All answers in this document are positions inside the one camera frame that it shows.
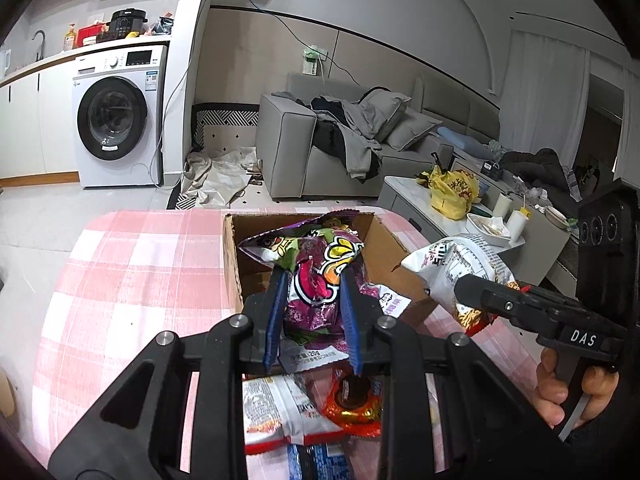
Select white tray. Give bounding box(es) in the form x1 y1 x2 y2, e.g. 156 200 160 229
466 212 513 241

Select person's right forearm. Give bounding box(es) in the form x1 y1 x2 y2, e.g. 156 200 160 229
562 372 640 480

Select white green wall box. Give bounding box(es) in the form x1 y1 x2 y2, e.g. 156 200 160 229
301 45 328 77

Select large purple snack bag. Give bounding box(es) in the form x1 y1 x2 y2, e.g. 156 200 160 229
237 210 368 375

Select light blue pillow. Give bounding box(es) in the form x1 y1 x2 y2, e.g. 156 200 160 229
437 125 493 159

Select black clothing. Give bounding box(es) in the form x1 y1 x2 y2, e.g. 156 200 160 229
310 95 351 157

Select orange red chocolate packet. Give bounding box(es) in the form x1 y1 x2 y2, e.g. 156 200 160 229
320 367 383 438

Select brown cardboard box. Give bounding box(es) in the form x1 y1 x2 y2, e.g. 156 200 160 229
222 211 443 378

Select dark blue snack packet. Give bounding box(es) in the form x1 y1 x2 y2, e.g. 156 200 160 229
287 442 358 480

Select yellow plastic bag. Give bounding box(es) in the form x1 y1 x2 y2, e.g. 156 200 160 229
422 167 481 221

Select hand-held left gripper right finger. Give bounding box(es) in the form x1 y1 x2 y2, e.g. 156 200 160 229
339 260 586 480

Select white washing machine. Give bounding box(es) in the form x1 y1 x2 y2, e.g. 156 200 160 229
71 45 170 189

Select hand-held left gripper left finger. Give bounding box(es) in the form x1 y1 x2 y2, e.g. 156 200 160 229
47 265 291 480

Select white red snack packet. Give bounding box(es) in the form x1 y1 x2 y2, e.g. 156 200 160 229
242 374 346 456

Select dark clothing pile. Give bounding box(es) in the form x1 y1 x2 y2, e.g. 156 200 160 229
500 147 576 196

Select grey hoodie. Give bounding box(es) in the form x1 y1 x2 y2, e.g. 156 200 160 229
340 97 383 181

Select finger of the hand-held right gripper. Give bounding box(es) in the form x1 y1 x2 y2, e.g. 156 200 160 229
454 274 576 345

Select black white patterned rug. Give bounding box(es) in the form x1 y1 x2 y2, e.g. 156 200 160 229
167 102 261 211

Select white crumpled sheet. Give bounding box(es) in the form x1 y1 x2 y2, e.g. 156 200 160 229
182 147 258 208

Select black pressure cooker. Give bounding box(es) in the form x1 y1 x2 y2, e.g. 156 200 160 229
109 8 150 38

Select pink checked tablecloth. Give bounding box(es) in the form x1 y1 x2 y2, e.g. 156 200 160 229
31 205 546 480

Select red box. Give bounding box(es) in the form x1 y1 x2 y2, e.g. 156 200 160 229
76 24 103 47

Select grey coffee table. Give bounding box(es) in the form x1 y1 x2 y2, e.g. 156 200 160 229
377 174 581 301

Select small purple snack packet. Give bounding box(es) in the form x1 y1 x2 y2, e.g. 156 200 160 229
362 280 413 321

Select white lower cabinets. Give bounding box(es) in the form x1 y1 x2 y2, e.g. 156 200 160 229
0 67 76 183

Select grey sofa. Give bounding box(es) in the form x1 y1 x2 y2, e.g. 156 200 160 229
254 71 503 200

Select grey pillow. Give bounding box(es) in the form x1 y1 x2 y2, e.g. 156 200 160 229
359 89 415 141
385 107 443 152

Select white curtain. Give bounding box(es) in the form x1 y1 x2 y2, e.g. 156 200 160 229
502 30 593 156

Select red white noodle snack bag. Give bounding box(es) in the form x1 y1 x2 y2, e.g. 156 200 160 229
400 234 516 336

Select person's right hand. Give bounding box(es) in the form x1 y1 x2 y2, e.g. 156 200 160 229
534 347 621 428

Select blue cable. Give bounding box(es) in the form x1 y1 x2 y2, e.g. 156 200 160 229
215 0 361 86

